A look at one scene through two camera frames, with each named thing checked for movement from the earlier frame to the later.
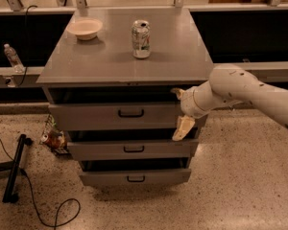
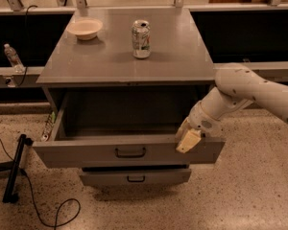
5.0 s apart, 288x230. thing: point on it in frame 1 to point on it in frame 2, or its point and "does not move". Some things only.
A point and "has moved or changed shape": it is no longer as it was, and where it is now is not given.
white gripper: [188, 103] to [200, 119]
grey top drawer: [114, 117] has moved or changed shape
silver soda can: [141, 38] does not move
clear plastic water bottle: [13, 58] does not move
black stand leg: [13, 166] does not move
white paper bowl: [84, 29] does not move
